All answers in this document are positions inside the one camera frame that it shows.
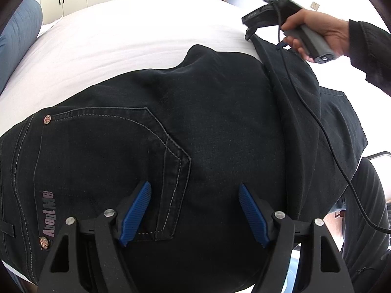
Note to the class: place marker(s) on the white wall outlet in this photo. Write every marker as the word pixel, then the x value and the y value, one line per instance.
pixel 315 5

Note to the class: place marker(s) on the white bed sheet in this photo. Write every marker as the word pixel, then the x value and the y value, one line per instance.
pixel 122 42

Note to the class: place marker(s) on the black denim pants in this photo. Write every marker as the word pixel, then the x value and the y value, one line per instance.
pixel 213 113

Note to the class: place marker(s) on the person's right forearm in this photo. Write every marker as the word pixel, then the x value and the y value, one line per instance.
pixel 372 55

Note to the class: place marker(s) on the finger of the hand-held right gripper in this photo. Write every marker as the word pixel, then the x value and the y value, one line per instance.
pixel 250 33

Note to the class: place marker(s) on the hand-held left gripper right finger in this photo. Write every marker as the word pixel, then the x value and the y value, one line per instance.
pixel 252 210

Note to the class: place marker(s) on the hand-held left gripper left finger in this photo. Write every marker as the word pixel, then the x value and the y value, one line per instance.
pixel 137 207

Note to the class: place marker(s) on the blue rolled duvet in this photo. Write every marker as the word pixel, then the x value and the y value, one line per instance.
pixel 18 33

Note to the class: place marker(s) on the person's right hand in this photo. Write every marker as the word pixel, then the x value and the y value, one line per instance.
pixel 330 27

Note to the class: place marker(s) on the person's dark striped clothing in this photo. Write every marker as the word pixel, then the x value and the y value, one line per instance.
pixel 369 207

